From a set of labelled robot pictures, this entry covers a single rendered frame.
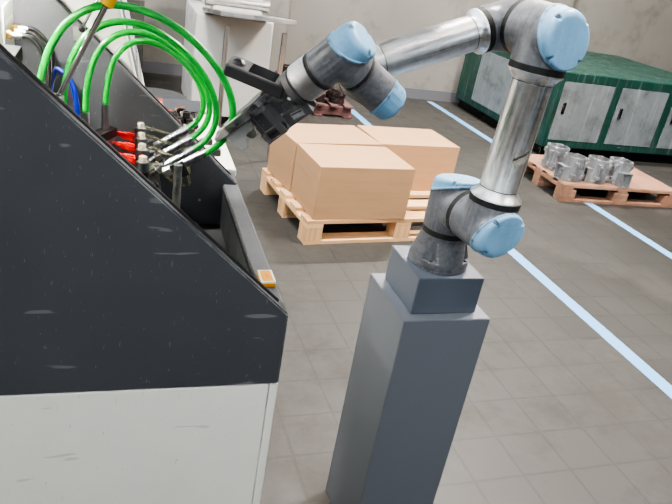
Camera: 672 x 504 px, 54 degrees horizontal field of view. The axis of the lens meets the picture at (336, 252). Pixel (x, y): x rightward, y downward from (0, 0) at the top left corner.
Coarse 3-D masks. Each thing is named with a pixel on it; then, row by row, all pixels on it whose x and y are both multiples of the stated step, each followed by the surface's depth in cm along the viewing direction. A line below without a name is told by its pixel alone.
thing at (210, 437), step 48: (0, 432) 117; (48, 432) 119; (96, 432) 122; (144, 432) 125; (192, 432) 129; (240, 432) 132; (0, 480) 121; (48, 480) 124; (96, 480) 128; (144, 480) 131; (192, 480) 134; (240, 480) 138
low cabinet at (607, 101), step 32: (480, 64) 739; (608, 64) 720; (640, 64) 777; (480, 96) 738; (576, 96) 622; (608, 96) 633; (640, 96) 644; (544, 128) 631; (576, 128) 639; (608, 128) 651; (640, 128) 662; (640, 160) 688
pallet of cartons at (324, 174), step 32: (320, 128) 425; (352, 128) 438; (384, 128) 451; (288, 160) 399; (320, 160) 364; (352, 160) 374; (384, 160) 384; (416, 160) 431; (448, 160) 440; (288, 192) 401; (320, 192) 362; (352, 192) 370; (384, 192) 378; (416, 192) 439; (320, 224) 371
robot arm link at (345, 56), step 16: (336, 32) 111; (352, 32) 109; (320, 48) 112; (336, 48) 110; (352, 48) 109; (368, 48) 111; (304, 64) 114; (320, 64) 112; (336, 64) 112; (352, 64) 112; (368, 64) 114; (320, 80) 114; (336, 80) 115; (352, 80) 114
